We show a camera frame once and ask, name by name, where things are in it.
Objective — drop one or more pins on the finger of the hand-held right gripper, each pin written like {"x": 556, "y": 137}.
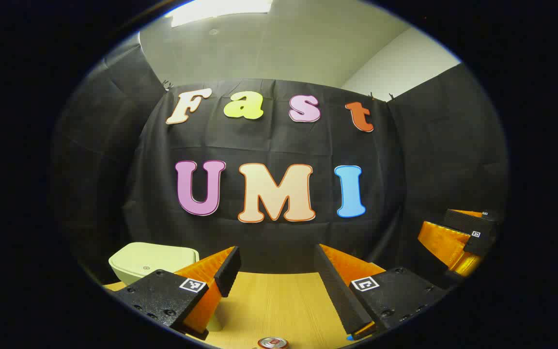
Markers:
{"x": 472, "y": 225}
{"x": 441, "y": 240}

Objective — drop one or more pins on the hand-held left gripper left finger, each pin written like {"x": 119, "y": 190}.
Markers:
{"x": 228, "y": 271}

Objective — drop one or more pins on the red pop can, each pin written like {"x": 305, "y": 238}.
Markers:
{"x": 273, "y": 344}

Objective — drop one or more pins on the ceiling light panel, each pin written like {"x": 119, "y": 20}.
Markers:
{"x": 218, "y": 9}

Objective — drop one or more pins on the wooden desktop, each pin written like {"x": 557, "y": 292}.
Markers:
{"x": 274, "y": 305}

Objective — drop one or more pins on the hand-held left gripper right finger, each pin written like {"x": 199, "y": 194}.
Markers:
{"x": 332, "y": 283}

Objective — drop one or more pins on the black backdrop clip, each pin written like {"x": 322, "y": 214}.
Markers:
{"x": 168, "y": 86}

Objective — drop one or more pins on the black backdrop cloth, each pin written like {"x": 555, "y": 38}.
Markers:
{"x": 269, "y": 140}

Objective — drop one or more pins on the green desktop garbage bin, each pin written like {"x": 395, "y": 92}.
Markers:
{"x": 153, "y": 259}

